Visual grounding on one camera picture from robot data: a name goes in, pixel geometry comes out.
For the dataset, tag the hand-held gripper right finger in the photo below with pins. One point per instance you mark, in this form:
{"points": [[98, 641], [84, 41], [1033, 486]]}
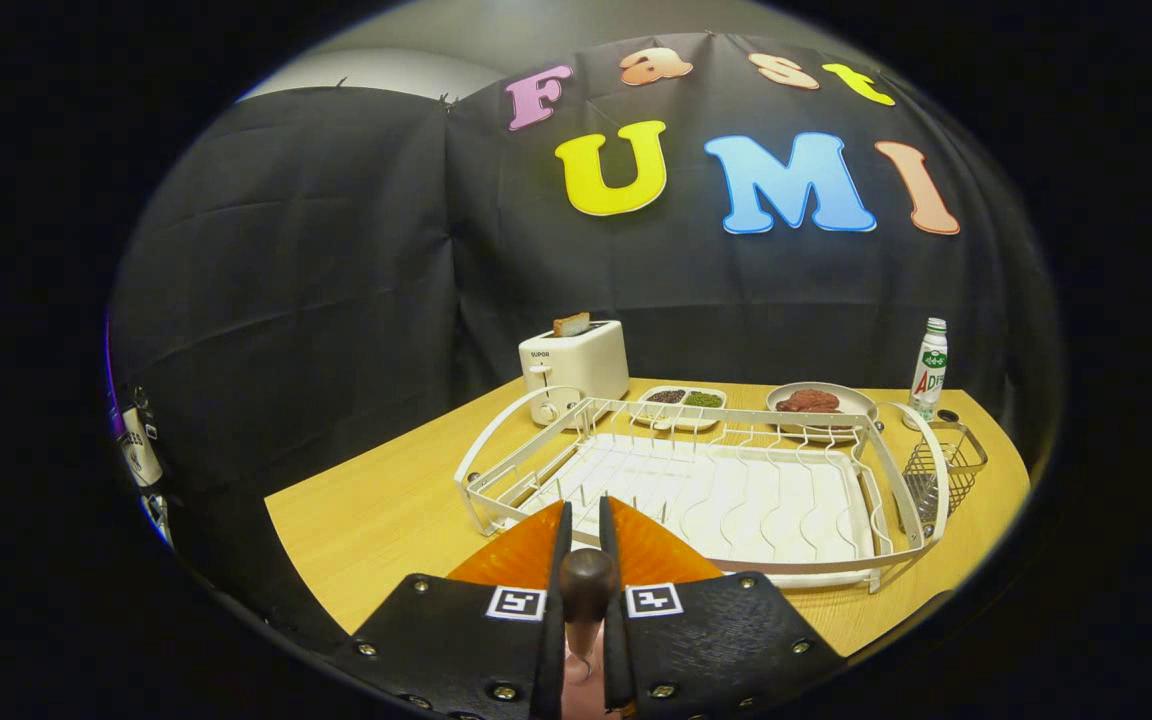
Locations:
{"points": [[616, 645]]}

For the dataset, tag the pile of green beans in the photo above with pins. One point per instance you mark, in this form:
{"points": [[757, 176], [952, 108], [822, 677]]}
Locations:
{"points": [[704, 399]]}

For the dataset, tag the pile of dark beans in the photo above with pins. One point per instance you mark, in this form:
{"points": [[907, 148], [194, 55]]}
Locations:
{"points": [[666, 397]]}

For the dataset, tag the white labelled object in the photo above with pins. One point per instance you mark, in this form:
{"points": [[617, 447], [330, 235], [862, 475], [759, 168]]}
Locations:
{"points": [[139, 450]]}

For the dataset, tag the toast slice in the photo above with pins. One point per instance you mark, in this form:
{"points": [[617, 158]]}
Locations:
{"points": [[571, 324]]}

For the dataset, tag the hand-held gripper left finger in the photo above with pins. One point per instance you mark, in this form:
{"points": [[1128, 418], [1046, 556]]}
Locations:
{"points": [[551, 640]]}

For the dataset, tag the white toaster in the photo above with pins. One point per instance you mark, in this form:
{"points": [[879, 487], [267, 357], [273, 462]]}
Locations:
{"points": [[586, 370]]}

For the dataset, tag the red meat piece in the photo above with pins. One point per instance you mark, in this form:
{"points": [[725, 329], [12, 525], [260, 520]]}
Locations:
{"points": [[816, 397], [796, 406]]}

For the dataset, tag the beige round plate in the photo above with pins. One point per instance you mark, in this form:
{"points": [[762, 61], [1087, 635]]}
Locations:
{"points": [[856, 402]]}

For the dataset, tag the brown wooden spoon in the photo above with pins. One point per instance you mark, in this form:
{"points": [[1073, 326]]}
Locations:
{"points": [[586, 585]]}

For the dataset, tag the white drink bottle green label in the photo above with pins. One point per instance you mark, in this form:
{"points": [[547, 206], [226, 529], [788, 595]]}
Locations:
{"points": [[929, 375]]}

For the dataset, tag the black backdrop cloth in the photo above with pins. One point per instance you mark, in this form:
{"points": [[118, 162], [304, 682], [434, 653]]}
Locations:
{"points": [[336, 300]]}

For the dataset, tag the white divided tray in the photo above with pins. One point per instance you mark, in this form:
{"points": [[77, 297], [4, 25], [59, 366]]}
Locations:
{"points": [[681, 412]]}

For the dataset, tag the white drip tray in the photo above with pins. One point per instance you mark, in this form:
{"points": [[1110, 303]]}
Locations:
{"points": [[736, 500]]}

